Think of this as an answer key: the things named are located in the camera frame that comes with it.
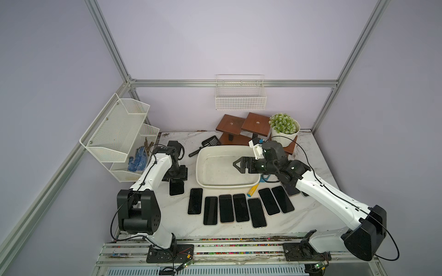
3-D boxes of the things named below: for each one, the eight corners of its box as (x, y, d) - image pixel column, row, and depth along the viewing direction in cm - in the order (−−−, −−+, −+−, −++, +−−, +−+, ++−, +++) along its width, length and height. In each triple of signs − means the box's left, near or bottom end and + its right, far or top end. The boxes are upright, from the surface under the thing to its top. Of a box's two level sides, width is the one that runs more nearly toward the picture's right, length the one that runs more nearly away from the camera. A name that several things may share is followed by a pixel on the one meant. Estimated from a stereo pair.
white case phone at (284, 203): (282, 214, 86) (283, 213, 85) (270, 189, 95) (271, 187, 94) (294, 211, 87) (295, 209, 86) (281, 186, 96) (282, 184, 95)
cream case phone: (187, 215, 87) (186, 213, 84) (191, 190, 96) (190, 187, 93) (202, 215, 87) (201, 213, 84) (204, 190, 96) (203, 187, 93)
